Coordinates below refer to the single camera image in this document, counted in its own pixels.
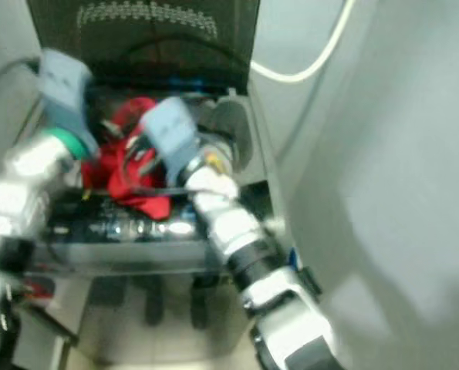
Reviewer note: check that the red garment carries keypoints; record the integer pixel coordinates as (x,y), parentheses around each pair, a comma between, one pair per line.
(136,196)

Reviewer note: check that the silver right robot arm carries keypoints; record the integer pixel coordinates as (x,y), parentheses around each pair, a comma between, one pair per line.
(237,231)

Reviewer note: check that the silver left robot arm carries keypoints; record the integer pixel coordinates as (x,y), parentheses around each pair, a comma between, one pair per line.
(21,193)

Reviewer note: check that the grey top-load washing machine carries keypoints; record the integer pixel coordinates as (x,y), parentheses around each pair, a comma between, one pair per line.
(144,324)

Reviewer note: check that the dark tinted washer lid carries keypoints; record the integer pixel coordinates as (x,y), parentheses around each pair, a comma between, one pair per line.
(144,58)

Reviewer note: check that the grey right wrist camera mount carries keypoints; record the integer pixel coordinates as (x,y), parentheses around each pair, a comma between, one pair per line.
(171,131)

